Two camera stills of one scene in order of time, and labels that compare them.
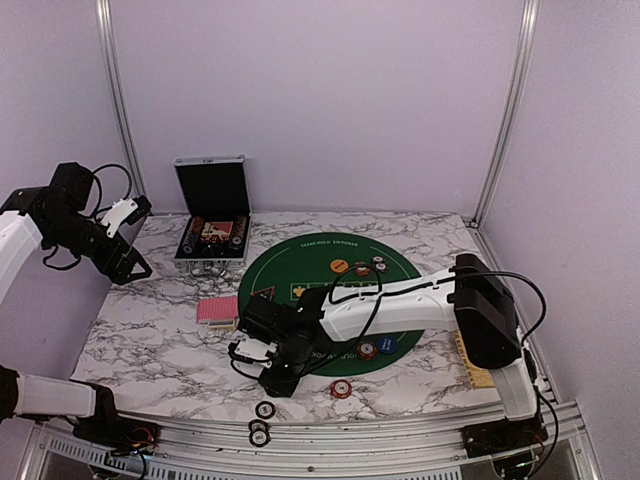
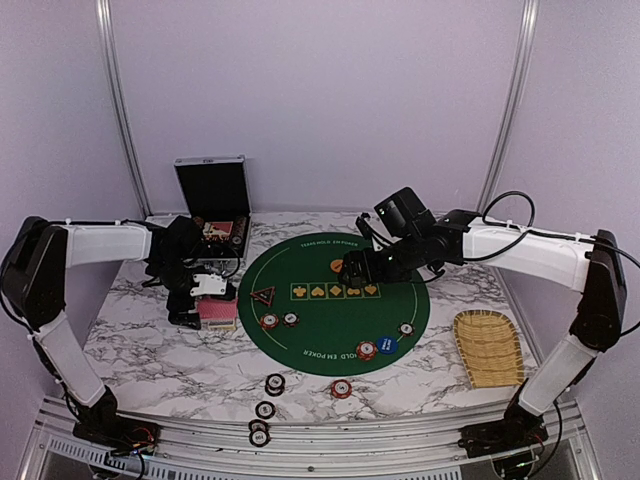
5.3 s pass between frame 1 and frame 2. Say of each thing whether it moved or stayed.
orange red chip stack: stayed
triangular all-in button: stayed
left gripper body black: moved
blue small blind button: stayed
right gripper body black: moved
